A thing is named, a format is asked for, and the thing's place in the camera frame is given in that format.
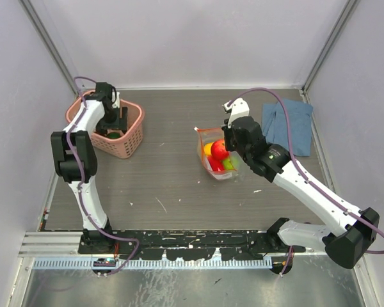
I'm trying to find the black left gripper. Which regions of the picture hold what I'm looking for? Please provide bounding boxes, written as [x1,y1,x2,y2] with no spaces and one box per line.
[97,106,126,136]

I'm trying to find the red toy apple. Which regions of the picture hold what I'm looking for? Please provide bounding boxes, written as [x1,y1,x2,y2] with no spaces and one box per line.
[211,139,229,161]

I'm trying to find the green toy apple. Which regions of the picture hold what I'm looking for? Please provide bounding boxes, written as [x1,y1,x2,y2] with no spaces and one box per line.
[221,155,241,170]

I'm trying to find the clear zip top bag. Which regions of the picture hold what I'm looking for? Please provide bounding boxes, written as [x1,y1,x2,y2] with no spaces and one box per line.
[194,127,244,181]

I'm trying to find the yellow toy lemon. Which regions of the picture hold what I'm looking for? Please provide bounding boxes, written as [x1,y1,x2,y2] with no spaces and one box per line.
[204,143,213,156]

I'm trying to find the red toy pepper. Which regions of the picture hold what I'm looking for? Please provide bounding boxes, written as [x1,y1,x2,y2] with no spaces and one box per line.
[207,156,225,172]

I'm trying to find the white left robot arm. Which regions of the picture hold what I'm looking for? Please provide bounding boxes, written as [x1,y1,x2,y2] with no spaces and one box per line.
[51,82,127,253]

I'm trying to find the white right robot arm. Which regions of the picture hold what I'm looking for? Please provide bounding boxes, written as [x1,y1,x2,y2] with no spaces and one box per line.
[221,116,380,269]

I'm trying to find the dark green toy fruit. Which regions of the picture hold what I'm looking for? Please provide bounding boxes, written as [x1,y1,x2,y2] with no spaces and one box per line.
[107,132,121,139]

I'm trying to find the pink plastic basket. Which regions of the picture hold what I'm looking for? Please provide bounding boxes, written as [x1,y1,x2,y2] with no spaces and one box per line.
[65,90,145,160]

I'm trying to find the blue cloth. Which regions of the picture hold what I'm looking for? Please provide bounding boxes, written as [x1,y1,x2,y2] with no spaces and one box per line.
[262,98,313,157]

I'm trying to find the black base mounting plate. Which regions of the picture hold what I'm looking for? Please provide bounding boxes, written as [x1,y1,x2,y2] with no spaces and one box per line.
[78,229,307,262]

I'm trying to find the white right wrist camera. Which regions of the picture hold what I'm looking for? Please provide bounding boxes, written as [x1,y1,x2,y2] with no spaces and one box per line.
[223,98,250,128]

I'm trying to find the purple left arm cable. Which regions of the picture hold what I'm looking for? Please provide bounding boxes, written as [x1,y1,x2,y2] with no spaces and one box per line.
[74,75,140,276]

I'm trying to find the aluminium frame rail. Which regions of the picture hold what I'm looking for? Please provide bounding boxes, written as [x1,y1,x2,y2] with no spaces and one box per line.
[18,229,367,258]

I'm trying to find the slotted cable duct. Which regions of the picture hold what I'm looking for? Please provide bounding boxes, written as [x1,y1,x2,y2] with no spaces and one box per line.
[32,256,273,270]

